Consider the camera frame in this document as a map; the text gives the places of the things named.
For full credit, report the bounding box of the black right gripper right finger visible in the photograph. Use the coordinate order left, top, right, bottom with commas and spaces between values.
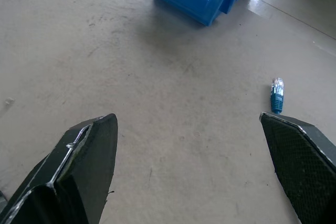
259, 112, 336, 224

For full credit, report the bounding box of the blue ethernet connector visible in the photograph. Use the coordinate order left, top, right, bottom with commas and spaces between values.
269, 77, 285, 115

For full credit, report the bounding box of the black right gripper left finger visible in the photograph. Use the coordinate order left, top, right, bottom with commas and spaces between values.
0, 113, 119, 224

